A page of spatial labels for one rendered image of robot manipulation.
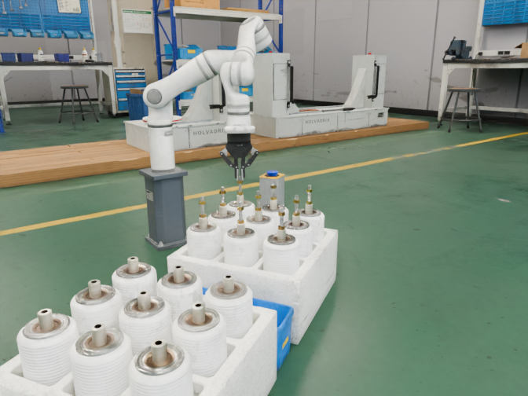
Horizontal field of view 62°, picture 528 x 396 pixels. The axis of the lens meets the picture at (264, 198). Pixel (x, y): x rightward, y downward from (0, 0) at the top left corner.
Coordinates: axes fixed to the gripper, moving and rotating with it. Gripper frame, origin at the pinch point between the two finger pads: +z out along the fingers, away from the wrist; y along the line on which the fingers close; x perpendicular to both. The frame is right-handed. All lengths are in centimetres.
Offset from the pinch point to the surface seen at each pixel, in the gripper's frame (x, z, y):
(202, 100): -224, -7, 17
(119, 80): -522, -13, 142
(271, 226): 19.6, 11.2, -7.9
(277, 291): 40.1, 20.9, -6.9
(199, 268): 28.9, 18.7, 13.0
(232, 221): 14.6, 11.0, 3.3
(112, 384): 77, 15, 25
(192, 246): 24.2, 14.2, 14.9
